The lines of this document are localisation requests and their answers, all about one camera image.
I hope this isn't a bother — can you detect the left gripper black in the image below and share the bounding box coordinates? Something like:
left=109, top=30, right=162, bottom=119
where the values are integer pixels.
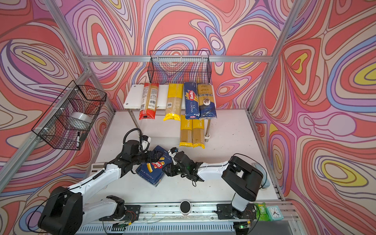
left=131, top=149, right=164, bottom=166

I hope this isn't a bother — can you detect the blue Barilla rigatoni box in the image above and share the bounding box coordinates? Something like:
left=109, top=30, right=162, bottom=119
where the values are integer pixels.
left=136, top=146, right=172, bottom=187

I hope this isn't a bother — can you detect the yellow Pastatime bag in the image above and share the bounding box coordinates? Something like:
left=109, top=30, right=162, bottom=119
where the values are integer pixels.
left=193, top=119, right=205, bottom=149
left=179, top=115, right=193, bottom=147

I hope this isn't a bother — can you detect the red spaghetti bag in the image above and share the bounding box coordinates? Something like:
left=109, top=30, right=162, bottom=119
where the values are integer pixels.
left=139, top=83, right=159, bottom=120

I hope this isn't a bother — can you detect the blue clear spaghetti bag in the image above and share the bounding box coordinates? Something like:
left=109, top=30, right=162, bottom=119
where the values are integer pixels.
left=197, top=84, right=217, bottom=119

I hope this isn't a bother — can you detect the blue Barilla spaghetti box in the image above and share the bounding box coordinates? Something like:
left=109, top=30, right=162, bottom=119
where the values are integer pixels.
left=184, top=82, right=200, bottom=119

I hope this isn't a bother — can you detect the yellow spaghetti bag barcode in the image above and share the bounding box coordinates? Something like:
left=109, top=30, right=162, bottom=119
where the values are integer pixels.
left=164, top=83, right=184, bottom=121

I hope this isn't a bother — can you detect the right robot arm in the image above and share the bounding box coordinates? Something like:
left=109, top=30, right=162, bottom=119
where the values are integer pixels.
left=163, top=151, right=264, bottom=221

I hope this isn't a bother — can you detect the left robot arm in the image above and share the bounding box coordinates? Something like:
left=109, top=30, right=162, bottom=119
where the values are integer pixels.
left=38, top=128, right=158, bottom=235

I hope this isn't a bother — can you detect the white two-tier shelf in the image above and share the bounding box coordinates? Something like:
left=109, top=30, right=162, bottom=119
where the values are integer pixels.
left=122, top=83, right=215, bottom=141

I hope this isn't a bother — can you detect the white calculator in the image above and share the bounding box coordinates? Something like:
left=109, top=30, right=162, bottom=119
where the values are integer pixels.
left=90, top=162, right=107, bottom=175

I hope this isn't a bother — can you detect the round black white sensor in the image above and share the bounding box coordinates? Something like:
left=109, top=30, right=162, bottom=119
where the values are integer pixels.
left=179, top=200, right=192, bottom=216

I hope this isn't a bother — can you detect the black marker pen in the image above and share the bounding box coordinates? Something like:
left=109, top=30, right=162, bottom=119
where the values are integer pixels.
left=76, top=131, right=80, bottom=149

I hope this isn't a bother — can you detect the silver tape roll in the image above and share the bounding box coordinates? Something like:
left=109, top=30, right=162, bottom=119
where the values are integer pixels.
left=70, top=112, right=92, bottom=123

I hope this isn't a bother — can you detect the grey white stapler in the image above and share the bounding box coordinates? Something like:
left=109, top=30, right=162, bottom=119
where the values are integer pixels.
left=252, top=163, right=270, bottom=190

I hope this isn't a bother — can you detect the green alarm clock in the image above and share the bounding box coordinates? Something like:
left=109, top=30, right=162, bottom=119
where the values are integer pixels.
left=266, top=206, right=284, bottom=221

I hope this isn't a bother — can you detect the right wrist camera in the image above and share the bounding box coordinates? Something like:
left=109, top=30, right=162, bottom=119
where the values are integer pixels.
left=170, top=147, right=179, bottom=154

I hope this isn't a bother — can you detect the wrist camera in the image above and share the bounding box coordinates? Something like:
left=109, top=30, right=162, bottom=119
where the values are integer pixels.
left=140, top=135, right=151, bottom=152
left=170, top=147, right=179, bottom=154

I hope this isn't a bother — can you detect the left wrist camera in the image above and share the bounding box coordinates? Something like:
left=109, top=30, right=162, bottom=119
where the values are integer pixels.
left=140, top=135, right=151, bottom=152

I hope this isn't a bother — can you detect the black wire basket left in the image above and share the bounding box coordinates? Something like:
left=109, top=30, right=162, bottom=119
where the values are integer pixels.
left=32, top=81, right=107, bottom=151

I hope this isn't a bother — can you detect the black wire basket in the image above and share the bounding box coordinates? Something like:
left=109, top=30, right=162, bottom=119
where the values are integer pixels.
left=147, top=50, right=212, bottom=84
left=32, top=81, right=107, bottom=151

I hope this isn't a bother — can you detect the black wire basket back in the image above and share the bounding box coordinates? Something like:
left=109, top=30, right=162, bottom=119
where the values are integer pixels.
left=147, top=50, right=212, bottom=84

